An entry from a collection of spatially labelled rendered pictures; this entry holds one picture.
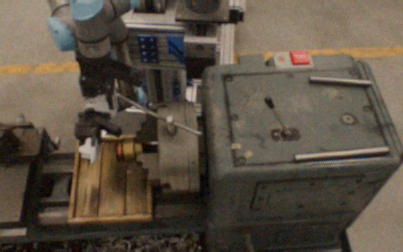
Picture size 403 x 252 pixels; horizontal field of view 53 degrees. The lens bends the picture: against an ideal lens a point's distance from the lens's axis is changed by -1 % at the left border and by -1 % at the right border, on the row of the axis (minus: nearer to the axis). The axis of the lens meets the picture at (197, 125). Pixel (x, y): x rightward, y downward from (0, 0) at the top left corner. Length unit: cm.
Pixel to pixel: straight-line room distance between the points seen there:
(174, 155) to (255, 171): 26
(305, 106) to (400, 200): 156
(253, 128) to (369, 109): 39
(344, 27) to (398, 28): 45
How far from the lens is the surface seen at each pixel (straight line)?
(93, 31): 101
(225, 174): 120
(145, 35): 189
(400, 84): 338
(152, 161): 139
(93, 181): 164
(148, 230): 171
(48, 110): 306
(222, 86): 137
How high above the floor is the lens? 230
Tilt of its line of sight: 55 degrees down
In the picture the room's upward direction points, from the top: straight up
